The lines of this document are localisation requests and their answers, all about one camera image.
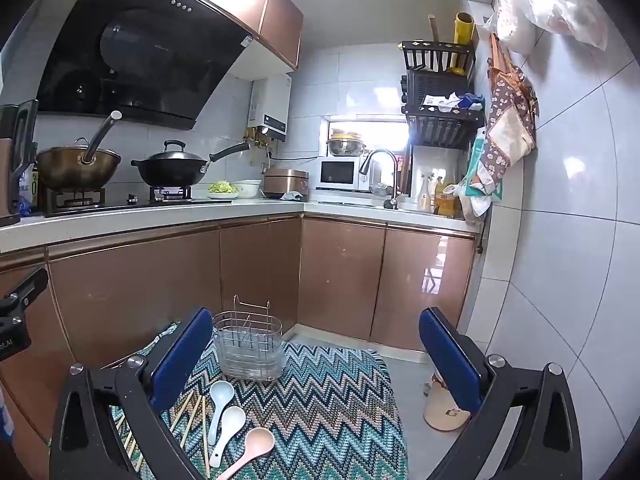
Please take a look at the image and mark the bronze wok with handle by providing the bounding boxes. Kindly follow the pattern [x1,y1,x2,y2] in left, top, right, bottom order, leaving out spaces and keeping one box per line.
[36,110,122,192]

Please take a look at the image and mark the chrome kitchen faucet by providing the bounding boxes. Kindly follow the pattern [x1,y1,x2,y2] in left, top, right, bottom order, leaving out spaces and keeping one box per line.
[358,148,399,210]

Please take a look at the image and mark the white water heater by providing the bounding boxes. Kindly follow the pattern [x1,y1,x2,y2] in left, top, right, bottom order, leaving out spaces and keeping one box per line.
[247,74,292,142]

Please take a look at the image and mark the wooden chopstick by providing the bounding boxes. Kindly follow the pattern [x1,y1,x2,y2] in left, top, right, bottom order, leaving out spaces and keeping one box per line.
[180,394,202,449]
[169,391,193,432]
[201,396,210,479]

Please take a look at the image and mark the gas stove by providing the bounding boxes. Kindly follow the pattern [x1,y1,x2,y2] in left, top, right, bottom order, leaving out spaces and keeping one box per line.
[37,184,236,217]

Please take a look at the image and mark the black range hood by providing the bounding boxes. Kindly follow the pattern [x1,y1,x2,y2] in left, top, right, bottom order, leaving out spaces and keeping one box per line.
[37,0,252,130]

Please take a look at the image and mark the white ceramic spoon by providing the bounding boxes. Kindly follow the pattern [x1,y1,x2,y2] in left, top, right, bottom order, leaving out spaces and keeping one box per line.
[209,406,246,469]

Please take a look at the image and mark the white microwave oven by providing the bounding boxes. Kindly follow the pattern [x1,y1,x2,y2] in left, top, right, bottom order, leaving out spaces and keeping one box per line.
[314,156,369,192]

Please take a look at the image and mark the lower brown cabinets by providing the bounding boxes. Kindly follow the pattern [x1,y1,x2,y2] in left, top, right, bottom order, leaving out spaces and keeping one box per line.
[1,212,476,479]

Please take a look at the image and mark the light blue ceramic spoon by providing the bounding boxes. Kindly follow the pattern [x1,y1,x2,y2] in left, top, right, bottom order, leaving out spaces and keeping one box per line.
[207,380,235,446]

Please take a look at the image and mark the plate of green vegetables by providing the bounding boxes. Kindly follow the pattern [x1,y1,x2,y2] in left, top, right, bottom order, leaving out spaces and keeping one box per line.
[207,180,239,200]

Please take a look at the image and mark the black wok with lid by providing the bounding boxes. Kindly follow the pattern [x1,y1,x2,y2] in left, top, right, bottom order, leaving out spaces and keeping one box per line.
[130,140,250,188]

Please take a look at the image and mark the yellow roll on rack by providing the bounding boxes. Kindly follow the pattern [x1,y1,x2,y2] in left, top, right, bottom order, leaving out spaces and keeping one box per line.
[449,12,475,76]

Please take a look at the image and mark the blue label bottle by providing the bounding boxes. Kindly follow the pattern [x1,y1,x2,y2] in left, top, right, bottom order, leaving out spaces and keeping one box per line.
[18,167,34,217]

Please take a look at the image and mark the brown patterned apron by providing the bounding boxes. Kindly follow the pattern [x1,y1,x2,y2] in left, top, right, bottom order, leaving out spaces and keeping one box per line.
[471,32,539,195]

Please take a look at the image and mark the white bowl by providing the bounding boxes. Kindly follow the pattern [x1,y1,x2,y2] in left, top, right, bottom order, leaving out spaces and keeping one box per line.
[232,179,262,200]

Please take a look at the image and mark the black wall rack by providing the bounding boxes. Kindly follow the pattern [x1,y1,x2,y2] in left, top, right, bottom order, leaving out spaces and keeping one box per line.
[398,40,484,150]

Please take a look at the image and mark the brown rice cooker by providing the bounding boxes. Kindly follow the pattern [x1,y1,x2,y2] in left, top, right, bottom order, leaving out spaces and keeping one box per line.
[262,168,309,200]

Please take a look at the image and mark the wire utensil caddy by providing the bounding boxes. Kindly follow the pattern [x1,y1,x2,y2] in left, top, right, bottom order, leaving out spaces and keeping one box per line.
[213,295,285,382]

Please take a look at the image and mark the plastic bag on wall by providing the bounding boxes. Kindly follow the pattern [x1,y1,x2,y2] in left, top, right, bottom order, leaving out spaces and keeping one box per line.
[483,0,608,55]

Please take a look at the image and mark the brown thermos jug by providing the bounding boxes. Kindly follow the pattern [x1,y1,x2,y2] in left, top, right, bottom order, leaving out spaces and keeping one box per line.
[0,100,38,226]

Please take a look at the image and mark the steel pot on microwave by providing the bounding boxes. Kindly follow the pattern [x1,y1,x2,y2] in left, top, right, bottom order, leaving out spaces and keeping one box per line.
[326,130,364,156]

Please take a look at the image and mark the zigzag patterned mat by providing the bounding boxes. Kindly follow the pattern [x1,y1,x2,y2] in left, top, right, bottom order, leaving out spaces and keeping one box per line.
[160,342,409,479]

